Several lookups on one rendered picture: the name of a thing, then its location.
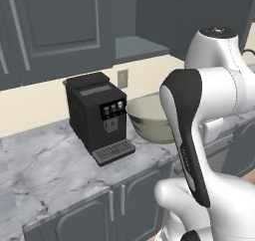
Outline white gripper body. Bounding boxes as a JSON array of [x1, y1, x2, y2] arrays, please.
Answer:
[[198, 117, 225, 143]]

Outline grey lower cabinet door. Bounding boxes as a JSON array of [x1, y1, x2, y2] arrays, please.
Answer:
[[221, 118, 255, 178], [115, 161, 173, 241], [31, 190, 116, 241]]

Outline pale green bowl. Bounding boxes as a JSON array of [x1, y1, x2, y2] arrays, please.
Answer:
[[125, 95, 177, 145]]

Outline grey open upper cabinet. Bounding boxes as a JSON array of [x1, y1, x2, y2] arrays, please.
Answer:
[[114, 0, 185, 66]]

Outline grey open cabinet door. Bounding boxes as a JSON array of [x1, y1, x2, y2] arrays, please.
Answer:
[[168, 0, 255, 62]]

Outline grey upper cabinet door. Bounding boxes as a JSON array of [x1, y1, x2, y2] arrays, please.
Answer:
[[0, 0, 9, 92], [6, 0, 117, 88]]

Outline grey drawer front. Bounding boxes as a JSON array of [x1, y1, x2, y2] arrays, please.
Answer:
[[170, 133, 234, 178]]

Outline black coffee machine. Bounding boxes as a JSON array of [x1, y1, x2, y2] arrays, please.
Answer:
[[62, 71, 137, 167]]

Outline grey wall socket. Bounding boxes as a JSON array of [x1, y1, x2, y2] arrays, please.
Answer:
[[117, 69, 129, 90]]

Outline silver lower cabinet handle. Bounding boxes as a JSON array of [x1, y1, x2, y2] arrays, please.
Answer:
[[108, 189, 116, 223], [120, 183, 127, 217]]

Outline silver cabinet handle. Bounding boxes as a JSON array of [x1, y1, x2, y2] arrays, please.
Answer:
[[8, 0, 32, 72], [108, 189, 116, 223], [120, 183, 127, 217], [0, 42, 10, 76]]

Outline silver upper cabinet handle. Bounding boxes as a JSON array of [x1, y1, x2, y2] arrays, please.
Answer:
[[8, 0, 32, 72], [0, 42, 10, 76]]

